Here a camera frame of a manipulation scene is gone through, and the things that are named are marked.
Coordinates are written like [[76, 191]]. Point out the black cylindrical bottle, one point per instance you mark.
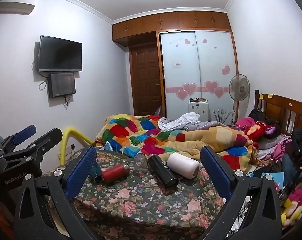
[[161, 170]]

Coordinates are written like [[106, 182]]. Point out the wooden wardrobe with glass doors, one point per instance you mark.
[[198, 62]]

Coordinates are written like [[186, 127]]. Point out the black jacket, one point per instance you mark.
[[300, 142]]

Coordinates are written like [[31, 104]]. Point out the clear glass cup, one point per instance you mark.
[[140, 162]]

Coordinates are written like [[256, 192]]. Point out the brown wooden door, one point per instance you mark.
[[144, 82]]

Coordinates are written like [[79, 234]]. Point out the grey white checked cloth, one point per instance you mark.
[[182, 121]]

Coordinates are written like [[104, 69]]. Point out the grey pillow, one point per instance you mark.
[[272, 142]]

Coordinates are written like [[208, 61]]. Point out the black wall television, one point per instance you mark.
[[60, 53]]

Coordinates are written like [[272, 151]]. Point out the pink garment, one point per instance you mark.
[[244, 123]]

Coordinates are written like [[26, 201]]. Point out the dark floral bedspread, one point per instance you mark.
[[141, 205]]

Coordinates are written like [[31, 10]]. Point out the red plush toy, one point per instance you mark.
[[259, 131]]

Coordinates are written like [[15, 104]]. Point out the white cylindrical bottle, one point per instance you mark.
[[181, 164]]

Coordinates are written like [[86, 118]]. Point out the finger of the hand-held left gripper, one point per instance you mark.
[[25, 131], [45, 140]]

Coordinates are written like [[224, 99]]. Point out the black garment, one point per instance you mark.
[[257, 115]]

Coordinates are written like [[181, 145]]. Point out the yellow plush toy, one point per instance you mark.
[[292, 211]]

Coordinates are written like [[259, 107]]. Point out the wooden bed headboard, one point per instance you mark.
[[278, 107]]

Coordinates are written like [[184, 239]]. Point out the standing fan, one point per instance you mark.
[[239, 87]]

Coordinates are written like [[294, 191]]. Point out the blue folder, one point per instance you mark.
[[274, 180]]

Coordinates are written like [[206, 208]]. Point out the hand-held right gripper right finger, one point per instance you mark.
[[216, 166]]

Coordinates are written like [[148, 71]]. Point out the dark dried twigs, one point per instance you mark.
[[222, 116]]

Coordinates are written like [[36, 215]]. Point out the red bottle teal cap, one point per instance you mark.
[[114, 173]]

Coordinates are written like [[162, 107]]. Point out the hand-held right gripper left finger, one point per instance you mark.
[[77, 172]]

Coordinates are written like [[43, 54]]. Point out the colourful patchwork blanket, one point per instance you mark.
[[131, 130]]

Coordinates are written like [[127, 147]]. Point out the small black wall monitor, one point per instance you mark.
[[61, 84]]

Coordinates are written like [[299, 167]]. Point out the yellow foam tube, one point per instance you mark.
[[66, 137]]

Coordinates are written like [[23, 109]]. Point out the small white cabinet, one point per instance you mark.
[[198, 111]]

